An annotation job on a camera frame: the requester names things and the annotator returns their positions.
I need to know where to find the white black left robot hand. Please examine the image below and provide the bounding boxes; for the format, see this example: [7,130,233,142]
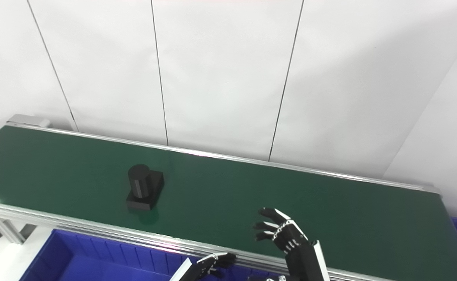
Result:
[169,253,237,281]

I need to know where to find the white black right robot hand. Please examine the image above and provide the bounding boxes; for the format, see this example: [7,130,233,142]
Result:
[248,207,331,281]

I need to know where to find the black cylinder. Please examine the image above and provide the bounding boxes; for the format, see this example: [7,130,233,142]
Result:
[126,164,165,212]

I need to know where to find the green conveyor belt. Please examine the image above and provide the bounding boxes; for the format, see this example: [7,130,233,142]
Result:
[0,125,457,281]
[0,114,457,281]

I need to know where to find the aluminium conveyor support leg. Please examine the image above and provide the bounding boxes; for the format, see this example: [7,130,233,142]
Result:
[0,213,38,245]

